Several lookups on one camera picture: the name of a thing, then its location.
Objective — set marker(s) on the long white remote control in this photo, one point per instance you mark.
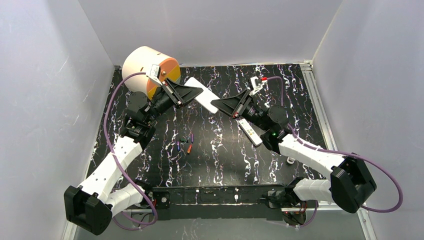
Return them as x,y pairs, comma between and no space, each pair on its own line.
249,132

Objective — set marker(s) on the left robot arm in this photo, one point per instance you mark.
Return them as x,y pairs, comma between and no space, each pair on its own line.
109,190

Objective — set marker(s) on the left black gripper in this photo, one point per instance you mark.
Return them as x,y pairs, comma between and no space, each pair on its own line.
172,93

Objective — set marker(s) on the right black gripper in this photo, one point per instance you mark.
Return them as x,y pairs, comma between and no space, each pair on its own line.
243,105

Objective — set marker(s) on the orange battery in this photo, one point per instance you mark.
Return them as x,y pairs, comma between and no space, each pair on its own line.
189,149

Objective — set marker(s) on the round three-colour drawer box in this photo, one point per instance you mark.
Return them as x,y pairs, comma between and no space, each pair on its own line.
137,62

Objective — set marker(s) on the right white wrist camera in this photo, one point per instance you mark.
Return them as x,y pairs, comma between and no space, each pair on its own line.
256,84

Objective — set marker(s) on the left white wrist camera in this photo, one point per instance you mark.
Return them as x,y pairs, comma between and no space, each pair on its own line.
153,74

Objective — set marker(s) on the white remote with buttons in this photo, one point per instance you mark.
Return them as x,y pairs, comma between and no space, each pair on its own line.
206,97

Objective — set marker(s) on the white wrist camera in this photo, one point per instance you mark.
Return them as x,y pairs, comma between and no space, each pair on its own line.
153,74
256,84

